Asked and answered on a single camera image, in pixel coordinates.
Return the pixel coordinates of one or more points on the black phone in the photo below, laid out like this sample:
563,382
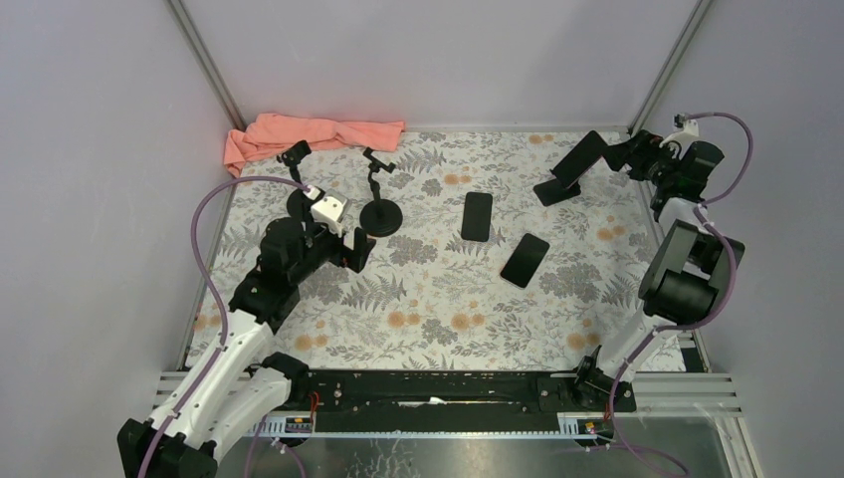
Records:
477,216
525,260

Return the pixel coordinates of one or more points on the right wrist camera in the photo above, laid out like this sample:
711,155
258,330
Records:
685,131

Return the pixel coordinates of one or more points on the black phone centre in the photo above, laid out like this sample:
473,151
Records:
477,216

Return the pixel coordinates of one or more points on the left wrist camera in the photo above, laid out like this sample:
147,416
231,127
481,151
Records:
328,208

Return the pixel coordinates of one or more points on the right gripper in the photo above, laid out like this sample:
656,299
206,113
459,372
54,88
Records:
638,149

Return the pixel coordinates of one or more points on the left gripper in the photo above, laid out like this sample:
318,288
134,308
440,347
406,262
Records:
359,249

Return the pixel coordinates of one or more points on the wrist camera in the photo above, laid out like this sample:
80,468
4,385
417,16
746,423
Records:
328,208
685,131

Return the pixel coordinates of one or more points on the black round-base stand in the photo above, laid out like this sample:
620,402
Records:
297,203
380,217

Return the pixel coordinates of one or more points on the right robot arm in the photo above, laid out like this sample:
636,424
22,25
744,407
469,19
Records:
690,275

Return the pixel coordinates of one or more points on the aluminium frame profile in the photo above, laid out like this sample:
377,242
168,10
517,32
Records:
650,393

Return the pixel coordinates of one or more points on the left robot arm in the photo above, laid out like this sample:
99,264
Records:
239,381

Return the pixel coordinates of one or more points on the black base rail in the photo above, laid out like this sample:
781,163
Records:
449,418

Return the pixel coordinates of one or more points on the black phone right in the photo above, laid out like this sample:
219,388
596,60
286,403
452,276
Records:
525,260

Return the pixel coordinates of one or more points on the pink cloth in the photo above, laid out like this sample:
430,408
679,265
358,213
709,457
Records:
272,134

